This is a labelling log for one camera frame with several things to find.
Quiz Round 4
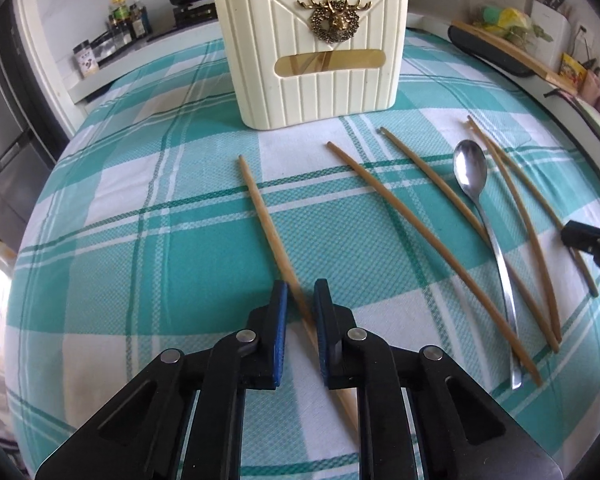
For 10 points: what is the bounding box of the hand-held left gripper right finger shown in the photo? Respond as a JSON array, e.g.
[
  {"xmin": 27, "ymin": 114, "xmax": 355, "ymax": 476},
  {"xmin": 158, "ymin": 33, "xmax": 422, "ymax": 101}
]
[{"xmin": 314, "ymin": 279, "xmax": 566, "ymax": 480}]

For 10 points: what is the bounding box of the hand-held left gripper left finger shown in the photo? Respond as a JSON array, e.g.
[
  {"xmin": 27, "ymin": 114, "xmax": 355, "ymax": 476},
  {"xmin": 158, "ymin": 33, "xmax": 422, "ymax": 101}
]
[{"xmin": 35, "ymin": 280, "xmax": 288, "ymax": 480}]

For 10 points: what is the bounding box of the long wooden chopstick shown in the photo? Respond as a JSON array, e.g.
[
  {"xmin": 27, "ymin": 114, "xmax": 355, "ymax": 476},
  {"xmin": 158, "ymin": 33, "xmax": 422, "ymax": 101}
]
[
  {"xmin": 326, "ymin": 141, "xmax": 545, "ymax": 388},
  {"xmin": 469, "ymin": 115, "xmax": 600, "ymax": 298},
  {"xmin": 237, "ymin": 155, "xmax": 362, "ymax": 436},
  {"xmin": 466, "ymin": 119, "xmax": 563, "ymax": 346},
  {"xmin": 378, "ymin": 127, "xmax": 560, "ymax": 354}
]

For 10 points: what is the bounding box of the cream utensil holder box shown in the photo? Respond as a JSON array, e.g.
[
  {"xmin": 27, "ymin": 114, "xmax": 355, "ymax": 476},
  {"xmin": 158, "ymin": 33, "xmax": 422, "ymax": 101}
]
[{"xmin": 215, "ymin": 0, "xmax": 409, "ymax": 132}]

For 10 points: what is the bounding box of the metal spoon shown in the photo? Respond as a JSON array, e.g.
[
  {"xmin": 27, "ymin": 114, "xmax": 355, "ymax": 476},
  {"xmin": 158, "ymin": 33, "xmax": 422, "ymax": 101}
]
[{"xmin": 452, "ymin": 139, "xmax": 524, "ymax": 390}]

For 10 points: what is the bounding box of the pink cup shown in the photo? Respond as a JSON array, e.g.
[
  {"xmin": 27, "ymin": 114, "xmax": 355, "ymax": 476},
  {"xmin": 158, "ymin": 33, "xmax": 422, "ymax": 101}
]
[{"xmin": 582, "ymin": 70, "xmax": 600, "ymax": 104}]

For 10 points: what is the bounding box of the teal white checked tablecloth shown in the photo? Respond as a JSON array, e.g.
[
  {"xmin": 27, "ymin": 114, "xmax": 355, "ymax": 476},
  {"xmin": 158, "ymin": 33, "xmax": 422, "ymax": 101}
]
[{"xmin": 7, "ymin": 30, "xmax": 600, "ymax": 480}]

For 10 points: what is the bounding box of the wooden cutting board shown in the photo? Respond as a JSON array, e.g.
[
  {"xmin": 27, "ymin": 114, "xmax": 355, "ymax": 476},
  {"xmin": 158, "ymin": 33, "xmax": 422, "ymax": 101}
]
[{"xmin": 452, "ymin": 20, "xmax": 579, "ymax": 97}]

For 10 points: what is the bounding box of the white knife block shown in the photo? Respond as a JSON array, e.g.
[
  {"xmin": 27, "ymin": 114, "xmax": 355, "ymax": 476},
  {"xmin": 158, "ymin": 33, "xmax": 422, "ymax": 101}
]
[{"xmin": 530, "ymin": 0, "xmax": 582, "ymax": 69}]

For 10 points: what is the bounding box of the long black pad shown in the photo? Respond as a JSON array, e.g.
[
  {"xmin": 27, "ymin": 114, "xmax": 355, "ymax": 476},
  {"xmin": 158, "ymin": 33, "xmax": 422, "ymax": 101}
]
[{"xmin": 448, "ymin": 25, "xmax": 537, "ymax": 79}]

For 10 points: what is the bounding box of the plastic bag of yellow packets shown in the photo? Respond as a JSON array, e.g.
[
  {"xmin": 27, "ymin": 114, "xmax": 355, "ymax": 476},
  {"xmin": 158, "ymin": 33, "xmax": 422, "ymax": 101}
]
[{"xmin": 467, "ymin": 0, "xmax": 554, "ymax": 44}]

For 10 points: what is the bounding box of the grey refrigerator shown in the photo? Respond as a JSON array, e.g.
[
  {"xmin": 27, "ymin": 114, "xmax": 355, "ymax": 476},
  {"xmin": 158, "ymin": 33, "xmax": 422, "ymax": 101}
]
[{"xmin": 0, "ymin": 25, "xmax": 65, "ymax": 253}]

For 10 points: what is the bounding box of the black gas hob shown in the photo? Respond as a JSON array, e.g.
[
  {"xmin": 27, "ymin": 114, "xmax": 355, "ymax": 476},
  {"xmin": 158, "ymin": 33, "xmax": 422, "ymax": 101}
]
[{"xmin": 146, "ymin": 2, "xmax": 222, "ymax": 44}]

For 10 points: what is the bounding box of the spice jar white label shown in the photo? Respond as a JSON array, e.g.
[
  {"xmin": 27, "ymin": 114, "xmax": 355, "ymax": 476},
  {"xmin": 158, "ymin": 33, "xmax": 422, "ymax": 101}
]
[{"xmin": 72, "ymin": 40, "xmax": 101, "ymax": 80}]

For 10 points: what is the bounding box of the row of small spice jars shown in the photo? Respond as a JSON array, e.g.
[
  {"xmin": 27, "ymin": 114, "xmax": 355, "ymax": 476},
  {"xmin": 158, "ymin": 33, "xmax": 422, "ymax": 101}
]
[{"xmin": 90, "ymin": 32, "xmax": 133, "ymax": 63}]

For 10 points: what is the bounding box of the dark sauce bottle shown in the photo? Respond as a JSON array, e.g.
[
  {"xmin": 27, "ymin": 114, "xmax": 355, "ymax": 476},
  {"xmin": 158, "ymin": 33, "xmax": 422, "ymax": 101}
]
[{"xmin": 129, "ymin": 0, "xmax": 152, "ymax": 40}]

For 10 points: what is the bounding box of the green cap sauce bottle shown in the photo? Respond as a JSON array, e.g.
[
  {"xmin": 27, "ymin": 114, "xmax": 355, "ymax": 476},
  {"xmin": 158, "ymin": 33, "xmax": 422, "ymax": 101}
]
[{"xmin": 109, "ymin": 0, "xmax": 133, "ymax": 45}]

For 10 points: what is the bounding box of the white wall socket with plug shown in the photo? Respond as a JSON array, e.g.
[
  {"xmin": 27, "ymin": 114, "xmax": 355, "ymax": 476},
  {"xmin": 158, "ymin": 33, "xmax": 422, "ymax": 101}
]
[{"xmin": 577, "ymin": 24, "xmax": 594, "ymax": 62}]

